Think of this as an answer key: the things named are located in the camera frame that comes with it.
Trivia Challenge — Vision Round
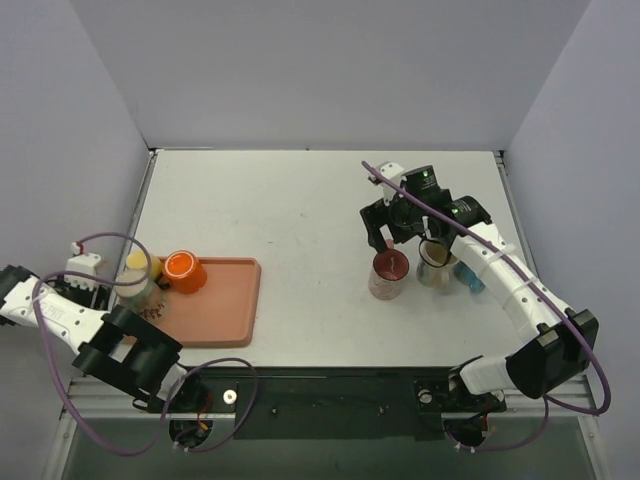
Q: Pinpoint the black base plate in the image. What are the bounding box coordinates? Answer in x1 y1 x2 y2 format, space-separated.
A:
169 366 506 441

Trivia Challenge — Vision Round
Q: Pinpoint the pink patterned mug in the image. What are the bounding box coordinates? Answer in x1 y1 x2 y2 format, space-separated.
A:
368 249 410 300

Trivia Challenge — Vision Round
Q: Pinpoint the beige patterned mug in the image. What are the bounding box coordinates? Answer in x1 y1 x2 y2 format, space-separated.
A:
416 240 459 292

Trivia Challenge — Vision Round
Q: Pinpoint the orange mug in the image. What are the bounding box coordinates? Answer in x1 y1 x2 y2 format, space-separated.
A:
163 250 207 295

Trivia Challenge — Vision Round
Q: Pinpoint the yellow mug behind tray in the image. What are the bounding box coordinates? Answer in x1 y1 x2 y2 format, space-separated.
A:
125 250 163 281

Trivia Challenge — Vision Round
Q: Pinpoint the yellow cream mug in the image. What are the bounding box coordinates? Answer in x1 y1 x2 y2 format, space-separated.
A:
115 269 169 325

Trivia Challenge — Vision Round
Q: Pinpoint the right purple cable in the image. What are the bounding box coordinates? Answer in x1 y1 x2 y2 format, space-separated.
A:
360 160 612 454

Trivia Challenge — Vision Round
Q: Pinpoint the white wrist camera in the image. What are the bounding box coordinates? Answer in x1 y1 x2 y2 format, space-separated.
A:
368 162 405 206
63 242 104 291

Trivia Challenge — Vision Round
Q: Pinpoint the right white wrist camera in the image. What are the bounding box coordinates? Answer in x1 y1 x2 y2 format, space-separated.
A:
368 162 405 206

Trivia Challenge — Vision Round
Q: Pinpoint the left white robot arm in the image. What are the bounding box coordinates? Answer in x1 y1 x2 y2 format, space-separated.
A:
1 265 207 412

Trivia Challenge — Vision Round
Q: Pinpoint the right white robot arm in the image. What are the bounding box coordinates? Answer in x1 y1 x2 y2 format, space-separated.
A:
360 162 599 409

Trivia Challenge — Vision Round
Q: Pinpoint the blue patterned mug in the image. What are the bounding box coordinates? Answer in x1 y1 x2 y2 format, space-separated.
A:
453 262 485 295

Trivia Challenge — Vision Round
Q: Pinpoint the pink plastic tray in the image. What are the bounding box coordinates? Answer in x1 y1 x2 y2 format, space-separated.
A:
157 257 261 348

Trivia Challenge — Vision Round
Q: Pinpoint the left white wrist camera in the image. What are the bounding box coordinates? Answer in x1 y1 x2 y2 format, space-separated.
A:
63 242 104 291

